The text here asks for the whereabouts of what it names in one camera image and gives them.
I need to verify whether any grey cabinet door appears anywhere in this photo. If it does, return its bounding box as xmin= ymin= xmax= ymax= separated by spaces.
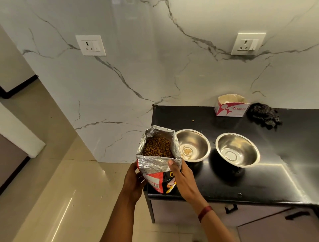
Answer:
xmin=150 ymin=199 xmax=291 ymax=227
xmin=237 ymin=208 xmax=319 ymax=242

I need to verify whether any person's right hand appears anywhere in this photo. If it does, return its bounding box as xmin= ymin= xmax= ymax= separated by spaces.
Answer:
xmin=167 ymin=159 xmax=205 ymax=205

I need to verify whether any person's left forearm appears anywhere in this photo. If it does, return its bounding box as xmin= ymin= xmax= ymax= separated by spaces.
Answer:
xmin=100 ymin=192 xmax=140 ymax=242

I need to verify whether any foil pet food bag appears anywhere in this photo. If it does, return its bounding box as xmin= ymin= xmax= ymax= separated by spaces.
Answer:
xmin=136 ymin=125 xmax=183 ymax=194

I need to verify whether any dark checked cloth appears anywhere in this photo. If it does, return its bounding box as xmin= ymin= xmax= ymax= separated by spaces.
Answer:
xmin=246 ymin=102 xmax=283 ymax=130

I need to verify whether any steel bowl with food bits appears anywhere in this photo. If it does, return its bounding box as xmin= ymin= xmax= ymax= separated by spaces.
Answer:
xmin=176 ymin=129 xmax=211 ymax=163

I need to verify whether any white and red tissue box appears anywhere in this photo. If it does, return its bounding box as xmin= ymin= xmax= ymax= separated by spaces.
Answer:
xmin=214 ymin=94 xmax=250 ymax=117

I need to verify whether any brown pet food kibble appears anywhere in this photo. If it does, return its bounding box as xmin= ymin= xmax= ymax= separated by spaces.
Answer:
xmin=142 ymin=137 xmax=174 ymax=158

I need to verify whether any person's right forearm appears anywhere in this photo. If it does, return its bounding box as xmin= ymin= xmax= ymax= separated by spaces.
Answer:
xmin=191 ymin=196 xmax=241 ymax=242

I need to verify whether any red wrist band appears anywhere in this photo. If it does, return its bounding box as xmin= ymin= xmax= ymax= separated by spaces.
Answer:
xmin=198 ymin=206 xmax=213 ymax=223

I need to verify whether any empty steel bowl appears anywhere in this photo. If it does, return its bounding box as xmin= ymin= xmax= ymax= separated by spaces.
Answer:
xmin=215 ymin=133 xmax=261 ymax=168

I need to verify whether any white wall socket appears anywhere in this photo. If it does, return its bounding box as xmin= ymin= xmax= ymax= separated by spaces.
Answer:
xmin=75 ymin=35 xmax=106 ymax=56
xmin=231 ymin=32 xmax=266 ymax=56

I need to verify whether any person's left hand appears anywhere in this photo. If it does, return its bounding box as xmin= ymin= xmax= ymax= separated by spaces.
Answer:
xmin=121 ymin=162 xmax=147 ymax=204

